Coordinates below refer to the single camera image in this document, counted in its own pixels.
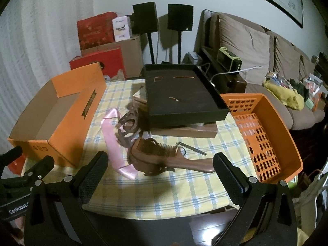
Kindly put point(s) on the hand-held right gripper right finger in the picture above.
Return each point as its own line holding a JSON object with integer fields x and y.
{"x": 230, "y": 178}

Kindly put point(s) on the black speaker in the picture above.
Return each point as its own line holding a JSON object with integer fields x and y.
{"x": 144, "y": 18}
{"x": 180, "y": 17}

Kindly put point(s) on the pink ribbon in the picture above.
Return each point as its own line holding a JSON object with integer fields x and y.
{"x": 111, "y": 138}

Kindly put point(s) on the pile of colourful packets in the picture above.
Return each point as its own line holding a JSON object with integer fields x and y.
{"x": 315, "y": 87}

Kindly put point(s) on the small beige cushion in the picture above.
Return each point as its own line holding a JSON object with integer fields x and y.
{"x": 306, "y": 66}

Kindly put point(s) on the orange cardboard box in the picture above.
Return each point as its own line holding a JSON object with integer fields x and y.
{"x": 64, "y": 123}

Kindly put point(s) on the beige perfume box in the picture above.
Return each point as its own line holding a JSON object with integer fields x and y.
{"x": 139, "y": 98}

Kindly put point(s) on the orange plastic basket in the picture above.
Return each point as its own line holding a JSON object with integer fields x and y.
{"x": 269, "y": 133}

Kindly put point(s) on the brown sofa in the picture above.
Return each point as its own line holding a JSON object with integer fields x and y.
{"x": 289, "y": 117}

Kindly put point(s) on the black speaker stand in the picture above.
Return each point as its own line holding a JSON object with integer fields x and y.
{"x": 151, "y": 48}
{"x": 179, "y": 47}

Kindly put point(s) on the red plastic bag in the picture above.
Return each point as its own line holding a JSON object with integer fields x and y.
{"x": 16, "y": 166}

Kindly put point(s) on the large brown cardboard box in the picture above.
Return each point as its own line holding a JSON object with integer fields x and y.
{"x": 132, "y": 56}

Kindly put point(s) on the yellow plush toy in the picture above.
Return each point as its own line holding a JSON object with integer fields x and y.
{"x": 284, "y": 94}

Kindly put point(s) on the large beige cushion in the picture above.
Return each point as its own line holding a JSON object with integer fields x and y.
{"x": 243, "y": 43}

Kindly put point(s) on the brown wooden box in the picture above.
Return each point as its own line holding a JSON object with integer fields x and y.
{"x": 184, "y": 132}

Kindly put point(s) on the white plastic bag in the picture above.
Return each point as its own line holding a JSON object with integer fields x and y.
{"x": 311, "y": 199}

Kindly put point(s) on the white curtain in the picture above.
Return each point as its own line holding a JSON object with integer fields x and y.
{"x": 38, "y": 43}

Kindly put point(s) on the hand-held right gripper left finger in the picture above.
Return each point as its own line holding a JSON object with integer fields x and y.
{"x": 89, "y": 182}

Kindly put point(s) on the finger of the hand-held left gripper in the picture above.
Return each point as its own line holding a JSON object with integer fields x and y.
{"x": 38, "y": 167}
{"x": 11, "y": 154}

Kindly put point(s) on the small grey box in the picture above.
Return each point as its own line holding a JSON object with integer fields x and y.
{"x": 192, "y": 57}

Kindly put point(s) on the medium beige cushion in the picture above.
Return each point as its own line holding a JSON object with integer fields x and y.
{"x": 285, "y": 56}

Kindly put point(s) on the small metal tool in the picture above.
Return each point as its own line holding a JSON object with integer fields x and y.
{"x": 191, "y": 148}

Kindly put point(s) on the red patterned gift bag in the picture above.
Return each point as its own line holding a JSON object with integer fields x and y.
{"x": 94, "y": 32}

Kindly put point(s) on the small white box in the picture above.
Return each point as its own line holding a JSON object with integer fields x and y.
{"x": 122, "y": 28}

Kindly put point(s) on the green black radio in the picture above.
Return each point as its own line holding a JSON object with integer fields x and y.
{"x": 229, "y": 59}

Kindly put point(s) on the yellow checked tablecloth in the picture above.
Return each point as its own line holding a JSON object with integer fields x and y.
{"x": 158, "y": 194}

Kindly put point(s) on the black tray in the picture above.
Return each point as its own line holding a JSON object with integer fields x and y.
{"x": 179, "y": 97}

